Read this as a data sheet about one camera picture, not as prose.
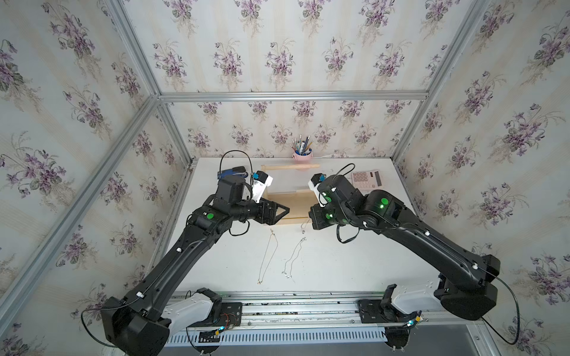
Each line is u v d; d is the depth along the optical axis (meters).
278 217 0.63
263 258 0.86
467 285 0.39
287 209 0.66
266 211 0.60
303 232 0.88
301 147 1.12
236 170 1.08
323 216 0.57
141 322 0.36
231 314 0.72
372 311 0.73
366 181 1.08
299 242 0.90
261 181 0.62
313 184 0.60
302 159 1.11
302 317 0.73
